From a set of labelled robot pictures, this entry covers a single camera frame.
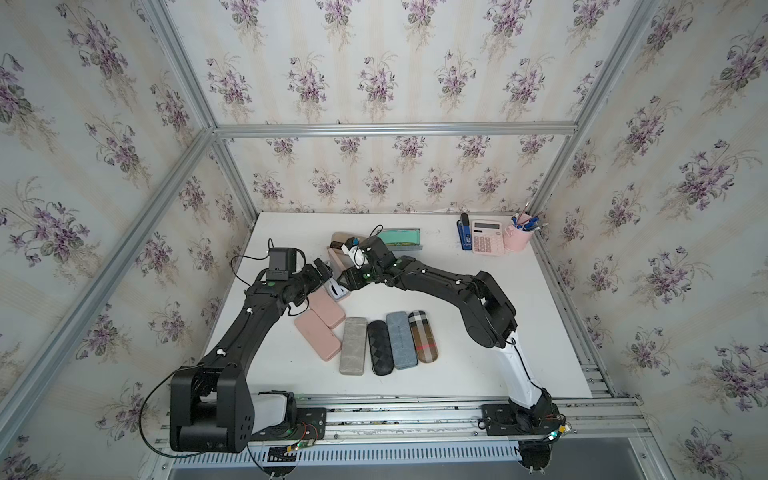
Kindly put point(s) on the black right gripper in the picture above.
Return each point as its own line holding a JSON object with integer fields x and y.
{"x": 351, "y": 279}

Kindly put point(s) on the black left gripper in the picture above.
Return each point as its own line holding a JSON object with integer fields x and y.
{"x": 313, "y": 281}

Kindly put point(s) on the grey case red sunglasses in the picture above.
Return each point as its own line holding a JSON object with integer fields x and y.
{"x": 353, "y": 352}

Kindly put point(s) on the plaid case purple glasses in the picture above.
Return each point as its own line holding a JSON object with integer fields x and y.
{"x": 423, "y": 337}

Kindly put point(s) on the teal case black glasses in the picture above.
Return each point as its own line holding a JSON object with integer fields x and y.
{"x": 401, "y": 340}

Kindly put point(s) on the beige case black glasses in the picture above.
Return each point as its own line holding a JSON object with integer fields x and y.
{"x": 380, "y": 348}

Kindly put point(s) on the pink case white sunglasses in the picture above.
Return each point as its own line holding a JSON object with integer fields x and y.
{"x": 338, "y": 263}

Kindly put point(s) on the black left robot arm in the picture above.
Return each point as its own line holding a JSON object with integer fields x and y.
{"x": 211, "y": 406}

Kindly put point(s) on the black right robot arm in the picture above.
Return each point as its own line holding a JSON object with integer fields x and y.
{"x": 488, "y": 315}

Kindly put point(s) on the grey teal-lined glasses case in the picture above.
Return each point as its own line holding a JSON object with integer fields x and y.
{"x": 406, "y": 239}

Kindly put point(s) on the beige case brown glasses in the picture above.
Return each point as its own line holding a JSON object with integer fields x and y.
{"x": 339, "y": 240}

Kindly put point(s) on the blue black stapler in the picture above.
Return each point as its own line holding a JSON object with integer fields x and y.
{"x": 464, "y": 232}

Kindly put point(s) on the pink calculator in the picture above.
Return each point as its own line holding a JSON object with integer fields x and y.
{"x": 487, "y": 238}

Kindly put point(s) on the pink pen cup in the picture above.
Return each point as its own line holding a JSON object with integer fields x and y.
{"x": 516, "y": 240}

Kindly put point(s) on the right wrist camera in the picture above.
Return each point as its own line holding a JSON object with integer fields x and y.
{"x": 351, "y": 248}

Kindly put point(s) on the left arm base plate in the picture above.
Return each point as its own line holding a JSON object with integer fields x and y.
{"x": 304, "y": 424}

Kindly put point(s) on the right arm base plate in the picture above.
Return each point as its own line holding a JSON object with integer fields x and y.
{"x": 511, "y": 420}

